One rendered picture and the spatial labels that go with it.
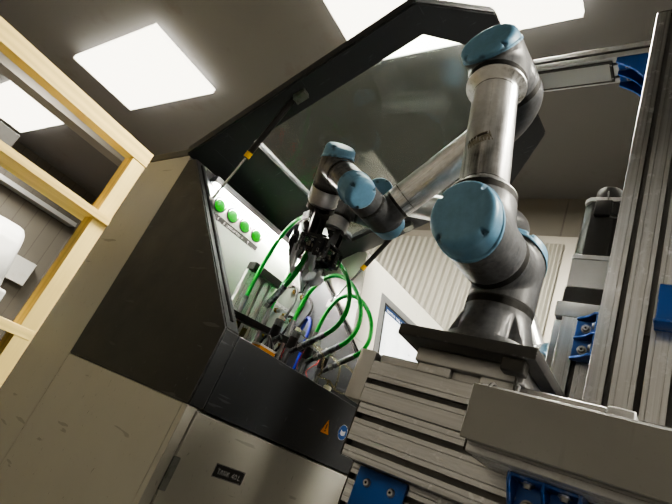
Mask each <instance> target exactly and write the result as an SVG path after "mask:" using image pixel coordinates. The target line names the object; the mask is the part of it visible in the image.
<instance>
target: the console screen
mask: <svg viewBox="0 0 672 504"><path fill-rule="evenodd" d="M401 323H405V324H411V325H416V324H415V323H414V322H413V321H412V320H411V319H410V318H409V317H408V316H407V315H405V314H404V313H403V312H402V311H401V310H400V309H399V308H398V307H397V306H396V305H395V304H394V303H393V302H392V301H391V300H390V299H389V298H388V297H387V296H386V295H385V294H384V293H382V295H381V302H380V308H379V315H378V321H377V327H376V334H375V340H374V347H373V351H377V352H378V353H379V354H380V355H387V356H391V357H396V358H400V359H404V360H408V361H412V362H417V361H416V360H415V357H416V354H417V351H416V350H415V349H414V348H413V347H412V346H411V345H410V344H409V343H408V342H407V341H406V340H405V339H404V338H403V337H402V336H401V335H400V334H399V333H398V330H399V327H400V325H401ZM416 326H417V325H416ZM417 363H418V362H417Z"/></svg>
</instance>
